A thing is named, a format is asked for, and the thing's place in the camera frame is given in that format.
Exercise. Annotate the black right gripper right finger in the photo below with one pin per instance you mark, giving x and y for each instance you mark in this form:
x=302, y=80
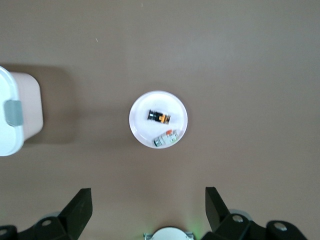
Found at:
x=220, y=220

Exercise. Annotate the pink round plate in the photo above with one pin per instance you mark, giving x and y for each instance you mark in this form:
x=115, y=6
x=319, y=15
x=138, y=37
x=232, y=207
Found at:
x=160, y=105

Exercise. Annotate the pink box with white lid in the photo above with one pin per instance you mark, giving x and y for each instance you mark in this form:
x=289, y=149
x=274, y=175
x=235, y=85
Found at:
x=27, y=107

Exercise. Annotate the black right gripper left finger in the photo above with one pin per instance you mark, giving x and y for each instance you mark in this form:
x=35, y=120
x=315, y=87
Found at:
x=72, y=215

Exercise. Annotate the small items on pink plate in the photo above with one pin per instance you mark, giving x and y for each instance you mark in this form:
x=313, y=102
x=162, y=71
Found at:
x=166, y=138

